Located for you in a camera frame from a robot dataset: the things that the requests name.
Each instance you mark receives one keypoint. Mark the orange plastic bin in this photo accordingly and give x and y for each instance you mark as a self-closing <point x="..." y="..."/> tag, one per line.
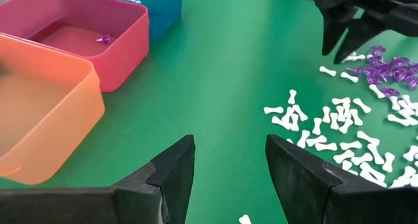
<point x="49" y="119"/>

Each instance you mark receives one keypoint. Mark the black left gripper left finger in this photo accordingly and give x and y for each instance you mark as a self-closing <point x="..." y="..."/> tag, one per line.
<point x="81" y="206"/>

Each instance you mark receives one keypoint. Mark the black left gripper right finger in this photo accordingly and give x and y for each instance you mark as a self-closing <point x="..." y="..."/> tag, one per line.
<point x="310" y="191"/>

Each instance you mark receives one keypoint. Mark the pink plastic bin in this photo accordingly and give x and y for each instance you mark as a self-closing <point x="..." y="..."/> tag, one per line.
<point x="124" y="64"/>

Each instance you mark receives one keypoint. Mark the blue plastic bin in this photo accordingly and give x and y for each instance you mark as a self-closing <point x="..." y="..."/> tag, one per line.
<point x="163" y="11"/>

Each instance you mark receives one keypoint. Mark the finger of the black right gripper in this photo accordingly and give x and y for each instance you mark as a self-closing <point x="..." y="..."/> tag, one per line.
<point x="357" y="38"/>
<point x="333" y="25"/>

